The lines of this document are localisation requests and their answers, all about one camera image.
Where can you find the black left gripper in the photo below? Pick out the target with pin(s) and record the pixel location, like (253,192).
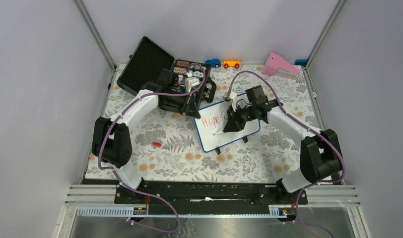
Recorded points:
(191,110)

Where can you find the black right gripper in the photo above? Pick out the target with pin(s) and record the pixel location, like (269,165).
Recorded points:
(234,123)

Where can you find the blue framed whiteboard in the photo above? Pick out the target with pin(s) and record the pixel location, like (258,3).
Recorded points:
(214,118)

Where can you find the white marker pen body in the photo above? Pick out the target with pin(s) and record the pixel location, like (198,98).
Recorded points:
(218,132)

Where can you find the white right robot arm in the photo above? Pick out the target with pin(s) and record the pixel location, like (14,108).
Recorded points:
(319,154)

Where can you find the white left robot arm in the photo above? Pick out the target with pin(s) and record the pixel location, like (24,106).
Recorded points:
(112,143)

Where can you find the black poker chip case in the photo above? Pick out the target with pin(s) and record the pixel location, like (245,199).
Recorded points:
(151,67)

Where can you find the blue toy car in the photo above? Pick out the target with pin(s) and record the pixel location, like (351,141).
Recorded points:
(216,63)

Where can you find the orange toy car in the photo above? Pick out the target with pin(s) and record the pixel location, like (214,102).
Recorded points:
(231,63)

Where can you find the pink plastic stand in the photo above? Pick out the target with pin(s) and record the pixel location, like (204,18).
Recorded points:
(277,65)

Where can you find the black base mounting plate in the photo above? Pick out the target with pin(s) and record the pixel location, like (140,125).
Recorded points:
(205,198)

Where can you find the blue block in corner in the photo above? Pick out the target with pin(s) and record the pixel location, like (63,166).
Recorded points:
(302,62)

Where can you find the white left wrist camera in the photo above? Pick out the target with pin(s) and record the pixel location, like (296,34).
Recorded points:
(192,80)

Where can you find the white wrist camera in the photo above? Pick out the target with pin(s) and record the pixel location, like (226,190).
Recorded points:
(192,80)
(232,98)

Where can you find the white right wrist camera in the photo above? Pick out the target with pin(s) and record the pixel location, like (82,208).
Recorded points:
(232,98)

